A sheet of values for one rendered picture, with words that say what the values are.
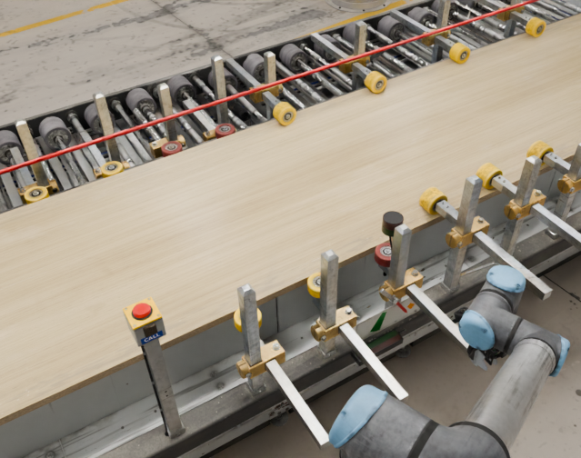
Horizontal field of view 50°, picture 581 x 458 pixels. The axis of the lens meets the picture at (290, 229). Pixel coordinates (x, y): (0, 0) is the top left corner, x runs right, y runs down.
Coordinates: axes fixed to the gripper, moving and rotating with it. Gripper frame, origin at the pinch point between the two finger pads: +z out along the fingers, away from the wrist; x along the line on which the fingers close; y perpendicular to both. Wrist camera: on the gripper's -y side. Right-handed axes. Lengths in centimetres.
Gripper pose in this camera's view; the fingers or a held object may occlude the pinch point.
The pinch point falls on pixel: (475, 360)
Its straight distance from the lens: 188.8
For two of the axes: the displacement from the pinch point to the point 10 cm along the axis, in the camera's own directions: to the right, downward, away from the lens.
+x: 8.6, -3.6, 3.6
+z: 0.3, 7.4, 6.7
